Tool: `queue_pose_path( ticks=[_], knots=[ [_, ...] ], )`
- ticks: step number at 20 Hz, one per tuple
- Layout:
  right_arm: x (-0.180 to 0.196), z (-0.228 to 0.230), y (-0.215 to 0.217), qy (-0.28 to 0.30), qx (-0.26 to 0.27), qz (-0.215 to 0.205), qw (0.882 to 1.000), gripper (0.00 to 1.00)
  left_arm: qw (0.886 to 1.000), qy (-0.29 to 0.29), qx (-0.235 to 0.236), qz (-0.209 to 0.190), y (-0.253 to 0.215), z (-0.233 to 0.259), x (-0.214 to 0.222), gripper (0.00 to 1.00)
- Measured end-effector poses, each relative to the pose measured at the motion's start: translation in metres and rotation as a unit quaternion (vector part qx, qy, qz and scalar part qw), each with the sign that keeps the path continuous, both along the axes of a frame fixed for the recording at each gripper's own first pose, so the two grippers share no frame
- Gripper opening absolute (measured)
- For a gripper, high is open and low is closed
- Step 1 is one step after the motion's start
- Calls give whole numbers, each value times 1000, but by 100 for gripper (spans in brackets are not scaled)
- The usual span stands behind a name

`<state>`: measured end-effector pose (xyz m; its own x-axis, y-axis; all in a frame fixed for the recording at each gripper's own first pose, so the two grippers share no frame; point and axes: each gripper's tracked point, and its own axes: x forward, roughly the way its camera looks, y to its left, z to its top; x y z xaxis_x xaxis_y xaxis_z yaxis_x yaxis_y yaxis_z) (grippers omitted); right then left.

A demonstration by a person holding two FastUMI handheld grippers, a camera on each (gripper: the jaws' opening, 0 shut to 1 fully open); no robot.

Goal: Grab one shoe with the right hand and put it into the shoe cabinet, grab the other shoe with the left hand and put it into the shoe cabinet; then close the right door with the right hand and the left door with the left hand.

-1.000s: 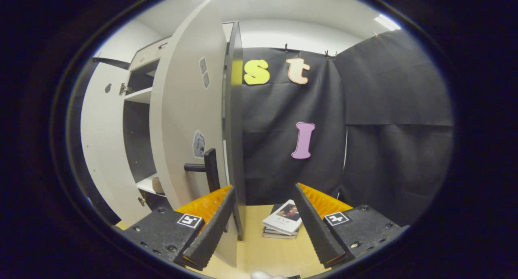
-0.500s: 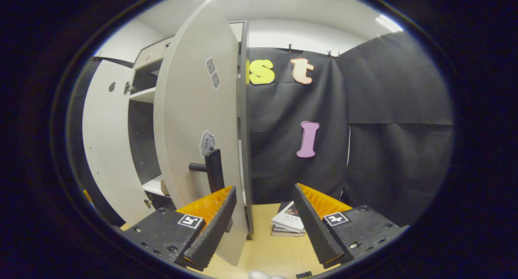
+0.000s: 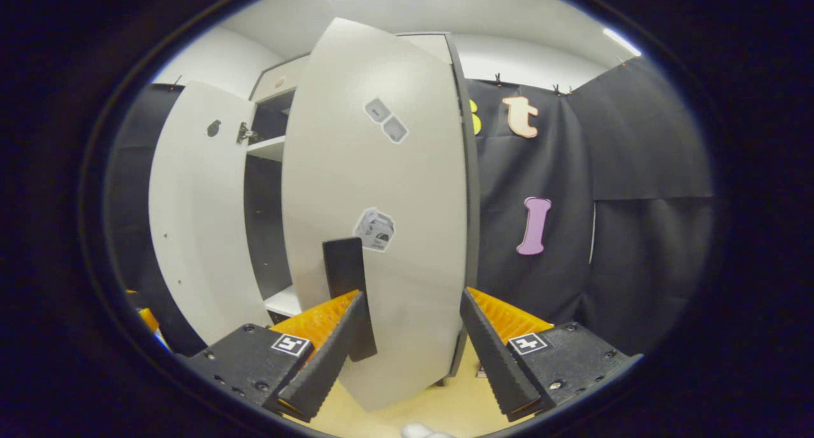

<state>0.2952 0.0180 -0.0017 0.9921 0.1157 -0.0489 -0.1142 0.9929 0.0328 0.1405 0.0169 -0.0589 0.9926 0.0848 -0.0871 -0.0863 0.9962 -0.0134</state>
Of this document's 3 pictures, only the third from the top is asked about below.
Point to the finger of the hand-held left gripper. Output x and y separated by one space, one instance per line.
146 317

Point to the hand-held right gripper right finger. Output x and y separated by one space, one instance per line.
496 362

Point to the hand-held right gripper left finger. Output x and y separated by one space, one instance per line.
324 362

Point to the white shoe cabinet door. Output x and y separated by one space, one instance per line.
197 222
394 190

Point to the white shoe cabinet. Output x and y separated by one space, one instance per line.
267 149

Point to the black backdrop cloth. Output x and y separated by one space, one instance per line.
636 247

